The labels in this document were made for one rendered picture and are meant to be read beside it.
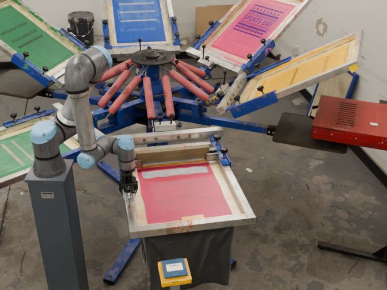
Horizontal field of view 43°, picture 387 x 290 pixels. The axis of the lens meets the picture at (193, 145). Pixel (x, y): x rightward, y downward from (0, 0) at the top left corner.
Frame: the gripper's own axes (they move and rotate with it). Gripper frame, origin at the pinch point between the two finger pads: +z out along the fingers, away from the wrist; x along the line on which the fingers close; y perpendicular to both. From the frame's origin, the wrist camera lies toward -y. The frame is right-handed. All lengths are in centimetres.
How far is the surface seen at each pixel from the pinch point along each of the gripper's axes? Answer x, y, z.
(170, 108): 33, -85, -9
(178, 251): 21.4, 12.6, 24.4
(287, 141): 102, -57, 7
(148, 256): 6.9, 12.3, 25.2
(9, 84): -76, -174, 1
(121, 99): 4, -98, -12
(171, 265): 14.4, 38.5, 9.5
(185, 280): 19, 46, 12
